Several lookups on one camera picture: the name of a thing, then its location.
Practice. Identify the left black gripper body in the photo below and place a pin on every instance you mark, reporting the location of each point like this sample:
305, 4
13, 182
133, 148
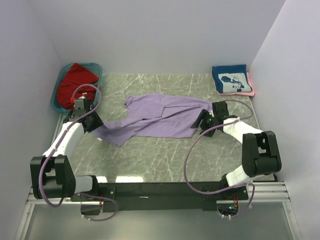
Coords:
95, 121

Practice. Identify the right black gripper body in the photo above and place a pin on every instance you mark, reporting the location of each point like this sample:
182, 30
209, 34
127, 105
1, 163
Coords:
209, 123

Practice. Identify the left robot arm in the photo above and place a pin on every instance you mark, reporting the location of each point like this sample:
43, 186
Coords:
51, 173

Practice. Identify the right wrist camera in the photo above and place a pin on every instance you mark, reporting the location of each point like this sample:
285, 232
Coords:
220, 109

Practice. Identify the teal plastic basket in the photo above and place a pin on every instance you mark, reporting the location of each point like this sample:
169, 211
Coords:
92, 67

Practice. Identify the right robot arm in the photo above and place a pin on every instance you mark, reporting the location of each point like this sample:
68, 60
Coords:
260, 152

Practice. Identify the red t-shirt in basket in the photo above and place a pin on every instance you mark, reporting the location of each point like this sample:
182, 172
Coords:
75, 77

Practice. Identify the lilac purple t-shirt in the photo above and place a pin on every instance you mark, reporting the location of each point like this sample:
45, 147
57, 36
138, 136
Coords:
154, 115

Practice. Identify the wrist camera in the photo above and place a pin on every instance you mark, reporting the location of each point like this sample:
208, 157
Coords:
220, 109
81, 107

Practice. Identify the folded blue printed t-shirt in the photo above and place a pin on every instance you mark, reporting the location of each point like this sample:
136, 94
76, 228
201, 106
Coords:
241, 68

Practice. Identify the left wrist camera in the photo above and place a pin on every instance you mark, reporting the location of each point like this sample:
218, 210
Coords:
81, 107

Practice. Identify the black base beam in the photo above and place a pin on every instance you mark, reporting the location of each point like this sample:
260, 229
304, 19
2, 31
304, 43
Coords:
137, 196

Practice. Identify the folded pink t-shirt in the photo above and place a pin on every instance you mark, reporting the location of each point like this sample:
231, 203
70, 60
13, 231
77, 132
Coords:
234, 84

